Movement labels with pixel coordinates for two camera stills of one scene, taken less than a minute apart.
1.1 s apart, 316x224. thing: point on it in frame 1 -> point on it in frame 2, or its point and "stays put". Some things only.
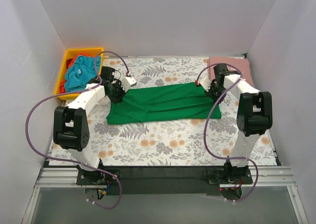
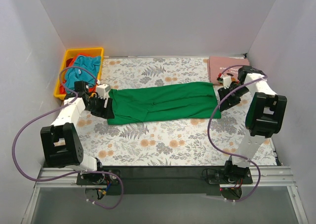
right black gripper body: [213, 93] -> [228, 100]
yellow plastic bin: [70, 53] stays put
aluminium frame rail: [272, 176] stays put
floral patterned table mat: [206, 142] stays put
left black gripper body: [117, 93] -> [102, 108]
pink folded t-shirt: [242, 63] stays put
